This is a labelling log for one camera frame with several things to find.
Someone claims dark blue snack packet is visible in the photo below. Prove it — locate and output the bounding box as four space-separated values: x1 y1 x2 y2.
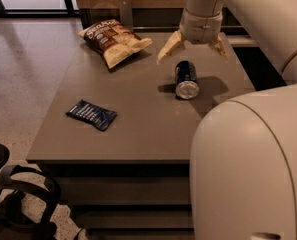
66 99 117 131

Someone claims blue pepsi can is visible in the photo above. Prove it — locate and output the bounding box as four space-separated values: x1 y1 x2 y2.
175 60 199 100

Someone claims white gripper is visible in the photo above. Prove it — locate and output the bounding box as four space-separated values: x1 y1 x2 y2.
157 9 228 64

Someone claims black backpack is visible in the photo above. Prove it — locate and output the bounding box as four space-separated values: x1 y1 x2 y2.
0 165 61 240

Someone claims left metal bracket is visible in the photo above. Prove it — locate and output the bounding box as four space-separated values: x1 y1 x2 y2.
118 0 133 30

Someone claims grey drawer cabinet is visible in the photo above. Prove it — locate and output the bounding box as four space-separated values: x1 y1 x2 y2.
27 33 253 240

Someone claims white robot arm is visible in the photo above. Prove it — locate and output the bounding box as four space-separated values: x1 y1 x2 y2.
158 0 297 240

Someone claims brown white chip bag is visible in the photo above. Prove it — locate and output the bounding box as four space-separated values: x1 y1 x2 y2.
77 19 152 69

